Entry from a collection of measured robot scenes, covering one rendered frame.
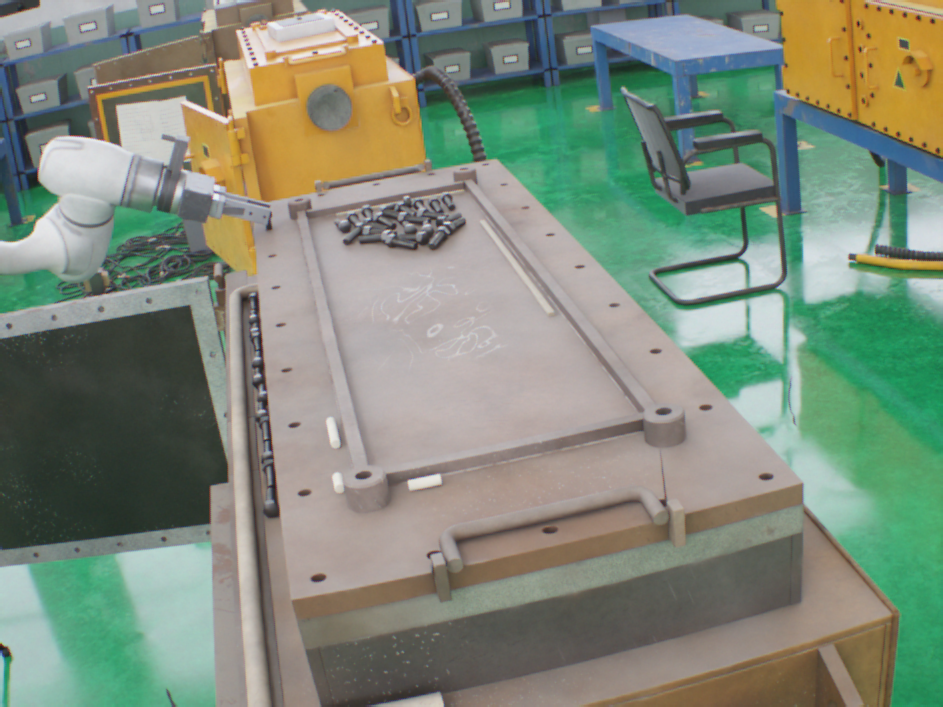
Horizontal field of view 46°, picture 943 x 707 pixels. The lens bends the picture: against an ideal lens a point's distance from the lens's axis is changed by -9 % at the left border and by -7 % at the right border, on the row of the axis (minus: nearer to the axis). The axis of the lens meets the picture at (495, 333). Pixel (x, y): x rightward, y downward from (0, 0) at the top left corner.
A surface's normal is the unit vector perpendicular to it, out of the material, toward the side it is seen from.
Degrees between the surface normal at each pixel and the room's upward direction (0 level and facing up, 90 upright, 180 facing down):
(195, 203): 90
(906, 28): 90
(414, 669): 90
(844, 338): 0
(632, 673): 0
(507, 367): 0
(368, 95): 90
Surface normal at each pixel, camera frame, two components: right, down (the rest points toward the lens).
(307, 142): 0.25, 0.34
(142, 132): -0.07, 0.40
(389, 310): -0.12, -0.92
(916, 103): -0.96, 0.20
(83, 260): 0.59, 0.74
